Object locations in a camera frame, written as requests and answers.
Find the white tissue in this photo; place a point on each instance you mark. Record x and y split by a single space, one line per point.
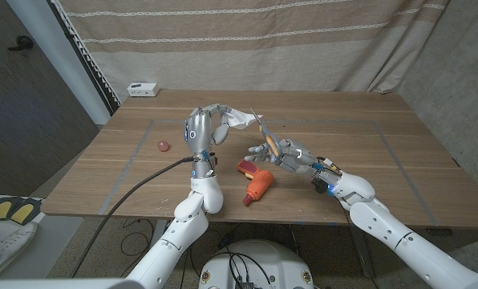
241 119

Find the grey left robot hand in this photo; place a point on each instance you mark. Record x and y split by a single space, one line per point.
199 132

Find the white power strip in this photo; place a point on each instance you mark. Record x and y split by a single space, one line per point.
142 89

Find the beige striped backdrop curtain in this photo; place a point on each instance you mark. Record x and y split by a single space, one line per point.
223 60

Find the yellow black foot pedal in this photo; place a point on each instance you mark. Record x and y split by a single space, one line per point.
24 212
0 210

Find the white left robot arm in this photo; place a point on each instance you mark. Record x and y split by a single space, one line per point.
175 237

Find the orange toy drill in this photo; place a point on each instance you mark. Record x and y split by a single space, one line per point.
259 184

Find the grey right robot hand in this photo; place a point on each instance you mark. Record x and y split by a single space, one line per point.
297 156

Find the black white triangle-pattern trim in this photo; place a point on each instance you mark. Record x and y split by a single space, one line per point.
86 60

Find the grey metal table leg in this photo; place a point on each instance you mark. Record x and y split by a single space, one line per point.
156 233
363 257

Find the white shoe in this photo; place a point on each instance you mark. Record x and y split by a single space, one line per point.
10 249

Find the orange grey scissors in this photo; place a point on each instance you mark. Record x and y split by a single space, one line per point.
272 142

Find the white robot chest rim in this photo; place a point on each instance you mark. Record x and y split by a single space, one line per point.
62 284

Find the pink ball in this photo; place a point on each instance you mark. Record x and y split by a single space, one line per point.
163 146

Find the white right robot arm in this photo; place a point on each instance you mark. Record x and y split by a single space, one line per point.
403 237

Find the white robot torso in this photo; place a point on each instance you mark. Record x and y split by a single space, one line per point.
259 261

